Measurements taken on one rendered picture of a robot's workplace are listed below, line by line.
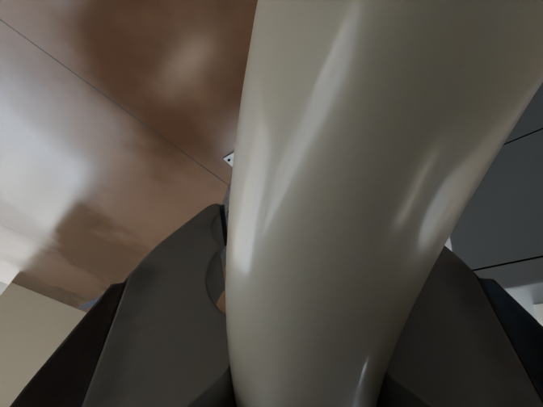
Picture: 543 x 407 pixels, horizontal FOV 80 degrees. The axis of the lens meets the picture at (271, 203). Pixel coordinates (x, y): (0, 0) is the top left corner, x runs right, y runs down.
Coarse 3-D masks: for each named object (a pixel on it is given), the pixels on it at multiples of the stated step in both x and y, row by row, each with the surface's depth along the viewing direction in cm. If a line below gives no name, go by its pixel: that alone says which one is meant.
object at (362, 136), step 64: (320, 0) 2; (384, 0) 2; (448, 0) 2; (512, 0) 2; (256, 64) 3; (320, 64) 3; (384, 64) 2; (448, 64) 2; (512, 64) 2; (256, 128) 3; (320, 128) 3; (384, 128) 3; (448, 128) 3; (512, 128) 3; (256, 192) 4; (320, 192) 3; (384, 192) 3; (448, 192) 3; (256, 256) 4; (320, 256) 3; (384, 256) 3; (256, 320) 4; (320, 320) 4; (384, 320) 4; (256, 384) 5; (320, 384) 4
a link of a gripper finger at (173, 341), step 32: (192, 224) 10; (224, 224) 12; (160, 256) 9; (192, 256) 9; (128, 288) 8; (160, 288) 8; (192, 288) 8; (224, 288) 10; (128, 320) 7; (160, 320) 7; (192, 320) 7; (224, 320) 7; (128, 352) 7; (160, 352) 7; (192, 352) 7; (224, 352) 6; (96, 384) 6; (128, 384) 6; (160, 384) 6; (192, 384) 6; (224, 384) 6
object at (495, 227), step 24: (528, 120) 91; (504, 144) 92; (528, 144) 87; (504, 168) 88; (528, 168) 83; (480, 192) 89; (504, 192) 84; (528, 192) 80; (480, 216) 85; (504, 216) 81; (528, 216) 77; (456, 240) 87; (480, 240) 82; (504, 240) 78; (528, 240) 74; (480, 264) 79; (504, 264) 75; (528, 264) 71; (504, 288) 72; (528, 288) 70; (528, 312) 77
